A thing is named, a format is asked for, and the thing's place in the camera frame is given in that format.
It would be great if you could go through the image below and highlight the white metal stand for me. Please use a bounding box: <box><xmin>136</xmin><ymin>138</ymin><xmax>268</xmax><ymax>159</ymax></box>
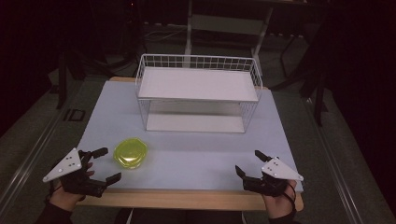
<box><xmin>183</xmin><ymin>0</ymin><xmax>276</xmax><ymax>76</ymax></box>

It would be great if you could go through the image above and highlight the pale blue table mat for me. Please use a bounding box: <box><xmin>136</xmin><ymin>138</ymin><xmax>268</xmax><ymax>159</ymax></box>
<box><xmin>76</xmin><ymin>80</ymin><xmax>304</xmax><ymax>192</ymax></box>

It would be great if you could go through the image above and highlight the person's left hand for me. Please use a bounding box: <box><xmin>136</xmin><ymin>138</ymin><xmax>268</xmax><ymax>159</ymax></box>
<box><xmin>49</xmin><ymin>161</ymin><xmax>95</xmax><ymax>213</ymax></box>

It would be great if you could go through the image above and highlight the metal floor rail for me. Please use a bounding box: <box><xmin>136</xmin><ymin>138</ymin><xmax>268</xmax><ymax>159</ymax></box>
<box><xmin>301</xmin><ymin>96</ymin><xmax>366</xmax><ymax>224</ymax></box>
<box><xmin>0</xmin><ymin>104</ymin><xmax>74</xmax><ymax>208</ymax></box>

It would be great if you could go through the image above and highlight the white cable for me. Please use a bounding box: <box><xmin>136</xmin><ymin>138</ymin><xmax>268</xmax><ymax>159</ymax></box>
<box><xmin>142</xmin><ymin>26</ymin><xmax>189</xmax><ymax>44</ymax></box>

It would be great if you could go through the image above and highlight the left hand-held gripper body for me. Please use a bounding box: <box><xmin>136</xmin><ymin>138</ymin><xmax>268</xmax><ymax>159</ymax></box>
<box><xmin>42</xmin><ymin>147</ymin><xmax>108</xmax><ymax>198</ymax></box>

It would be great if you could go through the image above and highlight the yellow-green plastic container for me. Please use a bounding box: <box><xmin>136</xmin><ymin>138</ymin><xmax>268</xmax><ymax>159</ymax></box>
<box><xmin>112</xmin><ymin>137</ymin><xmax>149</xmax><ymax>170</ymax></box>

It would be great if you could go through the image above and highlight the white wire shelf rack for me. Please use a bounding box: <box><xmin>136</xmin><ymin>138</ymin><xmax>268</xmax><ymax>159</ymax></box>
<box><xmin>134</xmin><ymin>53</ymin><xmax>263</xmax><ymax>134</ymax></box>

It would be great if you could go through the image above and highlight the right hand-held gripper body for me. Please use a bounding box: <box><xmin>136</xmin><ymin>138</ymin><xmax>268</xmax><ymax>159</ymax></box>
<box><xmin>242</xmin><ymin>157</ymin><xmax>304</xmax><ymax>198</ymax></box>

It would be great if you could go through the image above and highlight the wooden table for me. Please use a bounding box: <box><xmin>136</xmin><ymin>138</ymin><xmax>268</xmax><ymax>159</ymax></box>
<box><xmin>78</xmin><ymin>76</ymin><xmax>304</xmax><ymax>212</ymax></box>

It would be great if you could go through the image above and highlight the person's right hand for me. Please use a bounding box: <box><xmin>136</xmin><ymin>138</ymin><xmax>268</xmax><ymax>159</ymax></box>
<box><xmin>262</xmin><ymin>180</ymin><xmax>299</xmax><ymax>220</ymax></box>

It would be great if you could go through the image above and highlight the black rectangular floor frame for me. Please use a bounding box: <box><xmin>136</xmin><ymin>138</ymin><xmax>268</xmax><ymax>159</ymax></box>
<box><xmin>63</xmin><ymin>108</ymin><xmax>87</xmax><ymax>122</ymax></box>

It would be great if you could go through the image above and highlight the black wrist strap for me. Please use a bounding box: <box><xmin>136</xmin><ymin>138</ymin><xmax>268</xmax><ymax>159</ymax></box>
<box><xmin>287</xmin><ymin>182</ymin><xmax>297</xmax><ymax>217</ymax></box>

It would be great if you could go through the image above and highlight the black metal stand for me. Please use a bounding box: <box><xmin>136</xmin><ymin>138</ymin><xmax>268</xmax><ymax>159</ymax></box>
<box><xmin>55</xmin><ymin>49</ymin><xmax>87</xmax><ymax>110</ymax></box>
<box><xmin>312</xmin><ymin>69</ymin><xmax>329</xmax><ymax>127</ymax></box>

